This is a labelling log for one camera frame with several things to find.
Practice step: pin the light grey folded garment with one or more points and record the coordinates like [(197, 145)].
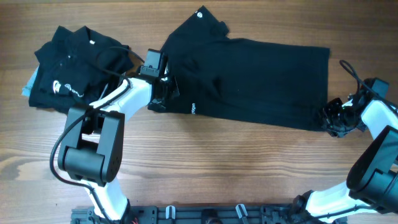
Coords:
[(26, 90)]

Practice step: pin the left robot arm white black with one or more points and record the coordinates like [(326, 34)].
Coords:
[(89, 152)]

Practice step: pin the stack of folded black clothes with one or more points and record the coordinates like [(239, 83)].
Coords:
[(77, 67)]

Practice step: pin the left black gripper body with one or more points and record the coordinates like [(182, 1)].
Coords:
[(169, 89)]

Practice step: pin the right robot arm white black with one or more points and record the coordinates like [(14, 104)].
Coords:
[(371, 184)]

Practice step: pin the black t-shirt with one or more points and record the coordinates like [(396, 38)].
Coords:
[(243, 79)]

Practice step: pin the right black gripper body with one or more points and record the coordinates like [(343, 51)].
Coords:
[(330, 117)]

